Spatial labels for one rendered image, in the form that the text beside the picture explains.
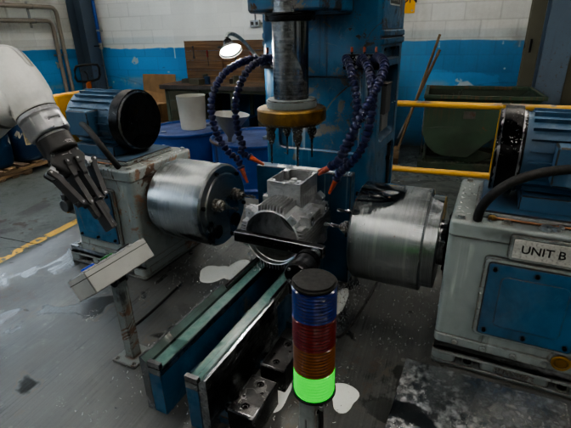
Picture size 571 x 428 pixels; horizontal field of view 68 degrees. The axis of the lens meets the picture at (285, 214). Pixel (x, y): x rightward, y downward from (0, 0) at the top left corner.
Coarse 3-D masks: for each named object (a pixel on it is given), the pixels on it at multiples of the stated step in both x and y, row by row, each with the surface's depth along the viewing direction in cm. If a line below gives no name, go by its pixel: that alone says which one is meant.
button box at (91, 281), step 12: (144, 240) 98; (120, 252) 92; (132, 252) 94; (144, 252) 97; (96, 264) 87; (108, 264) 89; (120, 264) 91; (132, 264) 93; (84, 276) 84; (96, 276) 86; (108, 276) 88; (120, 276) 90; (72, 288) 88; (84, 288) 86; (96, 288) 85
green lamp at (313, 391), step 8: (296, 376) 60; (328, 376) 59; (296, 384) 60; (304, 384) 59; (312, 384) 58; (320, 384) 58; (328, 384) 59; (296, 392) 61; (304, 392) 59; (312, 392) 59; (320, 392) 59; (328, 392) 60; (304, 400) 60; (312, 400) 59; (320, 400) 59
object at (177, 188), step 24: (168, 168) 125; (192, 168) 122; (216, 168) 121; (168, 192) 120; (192, 192) 117; (216, 192) 122; (240, 192) 129; (168, 216) 121; (192, 216) 117; (216, 216) 124; (240, 216) 137; (192, 240) 127; (216, 240) 126
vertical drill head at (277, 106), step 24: (288, 0) 97; (288, 24) 99; (288, 48) 101; (288, 72) 103; (288, 96) 105; (312, 96) 112; (264, 120) 106; (288, 120) 103; (312, 120) 104; (312, 144) 117
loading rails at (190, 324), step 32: (224, 288) 106; (256, 288) 115; (192, 320) 95; (224, 320) 102; (256, 320) 93; (288, 320) 111; (160, 352) 86; (192, 352) 91; (224, 352) 85; (256, 352) 95; (160, 384) 83; (192, 384) 79; (224, 384) 84; (192, 416) 83; (224, 416) 84
